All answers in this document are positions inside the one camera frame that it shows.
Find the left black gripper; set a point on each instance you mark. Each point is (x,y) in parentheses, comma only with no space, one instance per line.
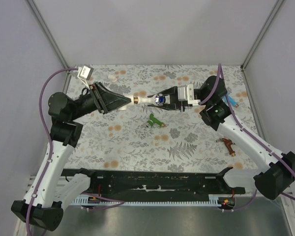
(106,100)

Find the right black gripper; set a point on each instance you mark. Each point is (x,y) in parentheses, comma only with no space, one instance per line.
(175,104)

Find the white chrome faucet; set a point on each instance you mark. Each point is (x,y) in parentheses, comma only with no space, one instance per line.
(157,99)

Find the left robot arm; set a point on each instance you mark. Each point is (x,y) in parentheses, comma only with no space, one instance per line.
(43,206)

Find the white pipe elbow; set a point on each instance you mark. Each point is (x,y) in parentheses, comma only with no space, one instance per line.
(112,78)

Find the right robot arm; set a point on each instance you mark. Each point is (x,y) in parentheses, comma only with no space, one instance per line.
(276,170)

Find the green faucet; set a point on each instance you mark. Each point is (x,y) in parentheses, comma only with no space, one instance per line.
(153,121)

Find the floral table mat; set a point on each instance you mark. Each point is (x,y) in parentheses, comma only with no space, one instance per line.
(120,140)

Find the blue faucet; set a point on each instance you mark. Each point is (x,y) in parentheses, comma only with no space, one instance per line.
(232,101)

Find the brown faucet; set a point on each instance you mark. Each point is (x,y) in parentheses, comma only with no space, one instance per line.
(228,144)

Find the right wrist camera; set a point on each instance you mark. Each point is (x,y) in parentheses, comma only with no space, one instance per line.
(186,94)

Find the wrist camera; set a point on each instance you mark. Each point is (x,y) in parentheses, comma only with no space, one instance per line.
(186,94)
(84,72)

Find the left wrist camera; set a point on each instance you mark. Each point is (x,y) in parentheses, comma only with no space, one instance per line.
(84,72)

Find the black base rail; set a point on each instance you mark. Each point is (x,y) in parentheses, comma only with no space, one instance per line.
(151,187)

